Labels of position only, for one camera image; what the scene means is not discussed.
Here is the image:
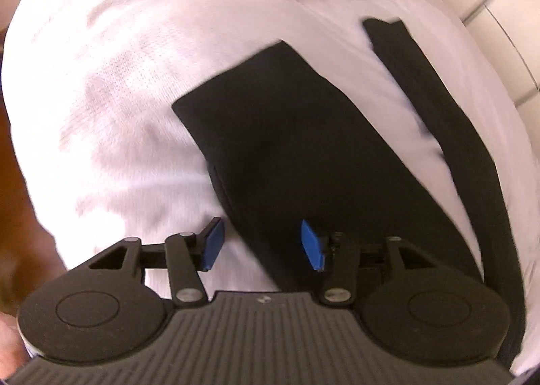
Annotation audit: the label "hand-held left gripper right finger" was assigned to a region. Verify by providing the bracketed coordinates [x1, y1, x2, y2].
[301, 220, 444, 309]

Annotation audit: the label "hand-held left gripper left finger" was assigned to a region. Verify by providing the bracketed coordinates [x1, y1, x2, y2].
[86, 217, 224, 309]

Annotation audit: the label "black pants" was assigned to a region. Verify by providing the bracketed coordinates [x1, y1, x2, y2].
[171, 17, 528, 373]

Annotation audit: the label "white bed sheet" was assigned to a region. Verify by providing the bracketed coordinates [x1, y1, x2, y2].
[2, 0, 540, 377]

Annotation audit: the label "cream wardrobe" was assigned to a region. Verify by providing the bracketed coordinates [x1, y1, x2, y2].
[434, 0, 540, 107]

